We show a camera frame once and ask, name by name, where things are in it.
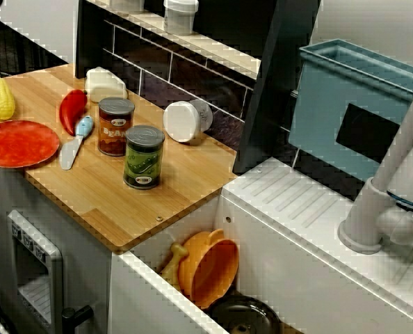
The light blue plastic bin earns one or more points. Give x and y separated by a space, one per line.
317 104

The orange plastic bowl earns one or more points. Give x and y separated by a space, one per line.
210 271

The black round pan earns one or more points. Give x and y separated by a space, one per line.
244 313

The white lidded jar without print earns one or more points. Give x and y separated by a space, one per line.
182 121

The brown toy beans can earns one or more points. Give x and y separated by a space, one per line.
112 128

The large clear jar white lid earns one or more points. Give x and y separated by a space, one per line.
126 4

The yellow toy bone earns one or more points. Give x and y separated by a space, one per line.
173 264

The dark tiled backsplash shelf unit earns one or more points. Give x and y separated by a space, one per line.
192 66

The white toy sink unit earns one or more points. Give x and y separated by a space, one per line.
297 261

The green toy pickles can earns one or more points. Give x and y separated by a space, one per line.
142 160

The red round plate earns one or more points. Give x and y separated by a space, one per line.
18 142

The grey toy oven panel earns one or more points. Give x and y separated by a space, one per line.
53 278

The red toy chili pepper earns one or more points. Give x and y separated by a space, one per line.
71 108

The grey toy faucet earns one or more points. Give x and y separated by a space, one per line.
363 215

